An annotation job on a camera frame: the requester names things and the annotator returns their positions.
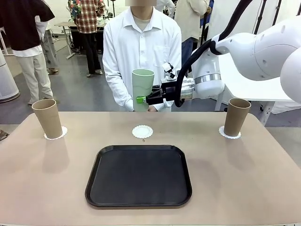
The bystander in plaid shirt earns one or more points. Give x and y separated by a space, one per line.
87 18

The person's right forearm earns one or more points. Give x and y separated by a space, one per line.
117 89

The bystander in grey trousers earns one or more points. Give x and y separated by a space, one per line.
50 51

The white side table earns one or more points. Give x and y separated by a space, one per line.
258 94

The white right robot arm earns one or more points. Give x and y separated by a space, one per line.
258 51

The background work table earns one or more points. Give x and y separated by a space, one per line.
64 24

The person in white shirt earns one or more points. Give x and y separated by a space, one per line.
131 47

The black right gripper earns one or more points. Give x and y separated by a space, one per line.
169 93

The black plastic tray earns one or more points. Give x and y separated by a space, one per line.
138 176

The bystander in black shirt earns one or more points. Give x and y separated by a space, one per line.
21 23

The white cylindrical appliance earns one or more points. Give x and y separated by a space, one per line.
7 80

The white lace paper coaster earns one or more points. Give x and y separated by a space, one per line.
221 130
64 131
142 131

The bystander in beige top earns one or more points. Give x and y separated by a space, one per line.
190 18

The black stand pole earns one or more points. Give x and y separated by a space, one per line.
258 16

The brown tall cup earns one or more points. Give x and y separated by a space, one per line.
48 120
236 117

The light green tall cup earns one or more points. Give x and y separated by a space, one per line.
142 82

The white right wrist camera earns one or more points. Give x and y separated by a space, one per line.
168 68

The person's left hand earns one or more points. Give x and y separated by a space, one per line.
152 108

